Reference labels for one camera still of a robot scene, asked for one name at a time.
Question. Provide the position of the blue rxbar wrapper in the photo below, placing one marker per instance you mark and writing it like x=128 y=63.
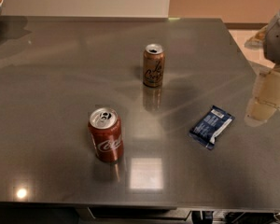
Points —
x=211 y=126

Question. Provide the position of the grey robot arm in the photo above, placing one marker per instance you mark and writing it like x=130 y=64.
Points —
x=271 y=44

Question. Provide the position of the red coke can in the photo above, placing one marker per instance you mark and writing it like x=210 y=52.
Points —
x=105 y=128

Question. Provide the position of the gold LaCroix can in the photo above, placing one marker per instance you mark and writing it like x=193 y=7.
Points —
x=153 y=65

